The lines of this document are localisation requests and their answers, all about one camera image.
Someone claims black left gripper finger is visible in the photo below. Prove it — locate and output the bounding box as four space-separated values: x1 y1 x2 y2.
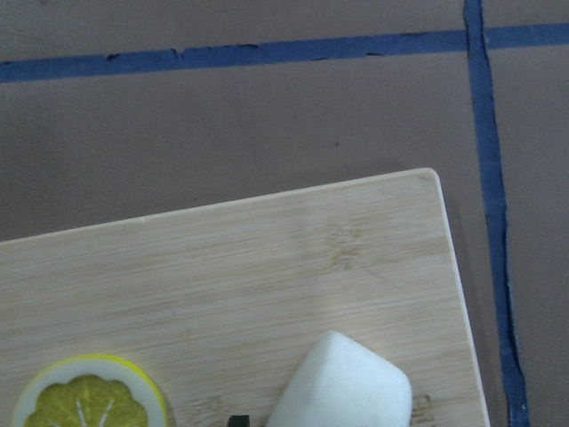
228 415 250 427

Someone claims lemon slice top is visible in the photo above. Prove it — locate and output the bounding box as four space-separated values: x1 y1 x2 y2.
11 354 169 426

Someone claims white steamed bun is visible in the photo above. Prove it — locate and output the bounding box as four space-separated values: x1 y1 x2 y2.
267 331 413 426

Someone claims bamboo cutting board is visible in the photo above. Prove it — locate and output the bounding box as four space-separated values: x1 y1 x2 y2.
1 168 489 426

